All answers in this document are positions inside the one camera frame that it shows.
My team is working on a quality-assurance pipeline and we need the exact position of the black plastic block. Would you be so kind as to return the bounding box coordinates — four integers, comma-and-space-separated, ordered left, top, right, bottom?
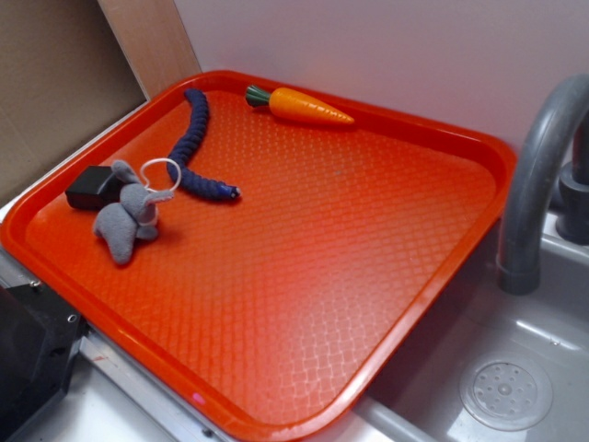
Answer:
65, 166, 123, 211

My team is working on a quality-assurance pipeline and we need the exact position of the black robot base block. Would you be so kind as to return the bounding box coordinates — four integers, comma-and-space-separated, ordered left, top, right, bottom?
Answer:
1, 285, 85, 441

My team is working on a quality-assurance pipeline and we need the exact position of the grey plush elephant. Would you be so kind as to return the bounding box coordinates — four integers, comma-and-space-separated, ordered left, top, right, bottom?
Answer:
93, 160, 179, 266

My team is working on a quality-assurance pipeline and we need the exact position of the orange toy carrot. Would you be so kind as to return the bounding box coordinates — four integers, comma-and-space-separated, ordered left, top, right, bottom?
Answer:
245, 85, 354, 125

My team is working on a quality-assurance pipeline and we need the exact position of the blue braided rope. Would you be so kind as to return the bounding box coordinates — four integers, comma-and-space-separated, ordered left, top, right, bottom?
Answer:
166, 87, 242, 202

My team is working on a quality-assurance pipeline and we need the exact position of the grey toy sink basin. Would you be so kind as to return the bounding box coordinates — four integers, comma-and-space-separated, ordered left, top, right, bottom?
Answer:
355, 232, 588, 441

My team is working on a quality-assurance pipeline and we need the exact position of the orange plastic tray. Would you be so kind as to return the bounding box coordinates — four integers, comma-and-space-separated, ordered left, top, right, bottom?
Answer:
1, 71, 515, 441

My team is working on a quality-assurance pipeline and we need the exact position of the brown cardboard panel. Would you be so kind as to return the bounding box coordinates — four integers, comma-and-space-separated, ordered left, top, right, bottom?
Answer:
1, 1, 145, 204

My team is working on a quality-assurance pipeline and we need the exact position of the grey toy faucet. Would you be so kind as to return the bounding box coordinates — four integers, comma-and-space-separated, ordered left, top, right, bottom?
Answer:
496, 74, 588, 295

